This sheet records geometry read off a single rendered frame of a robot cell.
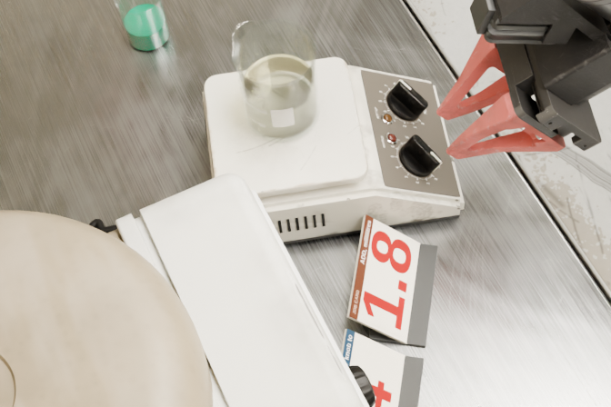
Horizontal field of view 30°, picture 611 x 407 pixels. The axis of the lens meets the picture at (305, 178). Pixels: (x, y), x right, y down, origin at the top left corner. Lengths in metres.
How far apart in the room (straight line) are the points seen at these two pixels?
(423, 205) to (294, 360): 0.67
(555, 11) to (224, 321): 0.49
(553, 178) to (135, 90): 0.38
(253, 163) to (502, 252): 0.22
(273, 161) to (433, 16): 0.27
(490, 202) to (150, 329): 0.74
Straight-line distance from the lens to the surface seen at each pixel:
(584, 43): 0.76
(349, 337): 0.87
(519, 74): 0.78
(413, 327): 0.91
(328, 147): 0.89
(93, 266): 0.26
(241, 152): 0.90
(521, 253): 0.95
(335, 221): 0.92
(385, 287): 0.91
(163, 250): 0.27
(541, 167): 1.00
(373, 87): 0.96
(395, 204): 0.91
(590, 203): 0.98
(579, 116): 0.80
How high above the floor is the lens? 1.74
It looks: 58 degrees down
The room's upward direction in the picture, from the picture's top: 7 degrees counter-clockwise
